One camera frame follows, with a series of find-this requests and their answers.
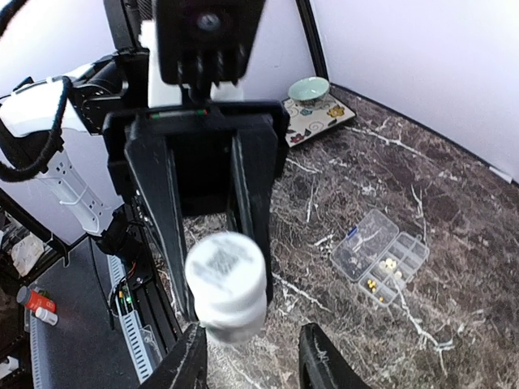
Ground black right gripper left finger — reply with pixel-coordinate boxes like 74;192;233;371
139;323;208;389

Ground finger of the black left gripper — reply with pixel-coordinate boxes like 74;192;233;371
125;117;195;320
227;130;276;302

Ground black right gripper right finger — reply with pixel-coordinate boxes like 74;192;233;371
298;323;369;389

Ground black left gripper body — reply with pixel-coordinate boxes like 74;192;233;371
102;100;290;216

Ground white pill bottle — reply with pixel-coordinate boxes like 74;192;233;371
185;232;268;345

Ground clear plastic pill organizer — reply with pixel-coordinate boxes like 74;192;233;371
330;209;430;307

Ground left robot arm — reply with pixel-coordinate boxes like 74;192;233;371
1;1;290;321

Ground small yellow pills in organizer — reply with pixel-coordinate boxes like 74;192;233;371
367;279;384;302

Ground square floral ceramic plate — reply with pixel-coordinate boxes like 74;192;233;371
283;95;356;147

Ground teal bowl on plate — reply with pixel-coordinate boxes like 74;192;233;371
288;76;330;109

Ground white slotted cable duct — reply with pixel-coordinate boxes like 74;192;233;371
107;255;157;384

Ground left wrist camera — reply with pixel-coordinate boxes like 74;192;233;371
139;1;265;108

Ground white bottle outside enclosure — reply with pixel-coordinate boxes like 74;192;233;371
35;307;58;326

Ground black left frame post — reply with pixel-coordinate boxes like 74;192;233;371
295;0;329;80

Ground red bottle outside enclosure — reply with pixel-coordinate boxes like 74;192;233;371
16;286;56;313

